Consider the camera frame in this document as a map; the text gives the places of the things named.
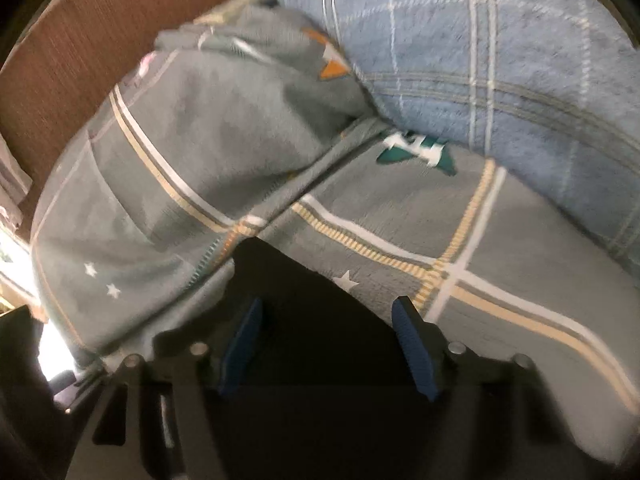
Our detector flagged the black pants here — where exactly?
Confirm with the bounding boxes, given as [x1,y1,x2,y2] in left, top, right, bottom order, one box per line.
[205,237,441,480]

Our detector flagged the grey patterned bedsheet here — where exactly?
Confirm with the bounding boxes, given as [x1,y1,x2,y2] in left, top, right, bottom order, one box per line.
[145,120,636,466]

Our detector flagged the brown headboard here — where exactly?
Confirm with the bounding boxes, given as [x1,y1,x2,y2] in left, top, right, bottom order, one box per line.
[0,0,261,206]

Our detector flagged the blue plaid pillow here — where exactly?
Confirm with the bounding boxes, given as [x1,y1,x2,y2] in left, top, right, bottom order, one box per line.
[254,0,640,281]

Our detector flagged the grey patterned pillow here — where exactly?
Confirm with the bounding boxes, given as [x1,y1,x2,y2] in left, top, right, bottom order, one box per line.
[30,0,381,356]

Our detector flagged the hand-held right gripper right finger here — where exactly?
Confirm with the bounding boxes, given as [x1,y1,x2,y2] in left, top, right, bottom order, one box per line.
[392,296,601,480]

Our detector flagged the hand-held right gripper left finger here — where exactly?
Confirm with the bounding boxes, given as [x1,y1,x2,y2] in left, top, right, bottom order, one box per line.
[65,299,264,480]

